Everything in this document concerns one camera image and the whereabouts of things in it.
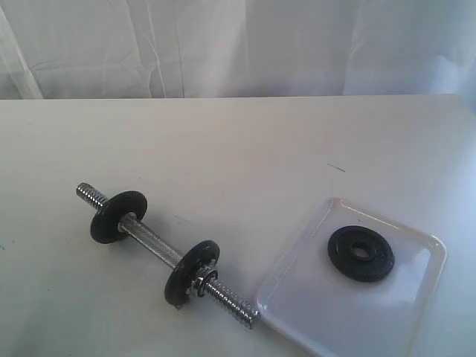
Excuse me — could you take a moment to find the chrome threaded dumbbell bar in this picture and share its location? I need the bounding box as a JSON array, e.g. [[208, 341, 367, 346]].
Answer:
[[76, 182, 260, 329]]

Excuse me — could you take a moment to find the black weight plate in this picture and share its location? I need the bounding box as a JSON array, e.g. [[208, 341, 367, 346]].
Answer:
[[327, 225, 395, 282], [90, 190, 148, 244]]

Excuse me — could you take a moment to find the chrome star collar nut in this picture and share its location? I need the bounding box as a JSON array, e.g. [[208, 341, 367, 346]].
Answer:
[[191, 266, 218, 298]]

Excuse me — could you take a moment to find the white square plastic tray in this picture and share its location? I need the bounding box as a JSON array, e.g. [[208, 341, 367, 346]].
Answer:
[[257, 198, 447, 356]]

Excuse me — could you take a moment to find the white backdrop curtain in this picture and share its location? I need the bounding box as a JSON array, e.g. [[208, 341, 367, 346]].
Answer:
[[1, 1, 475, 100]]

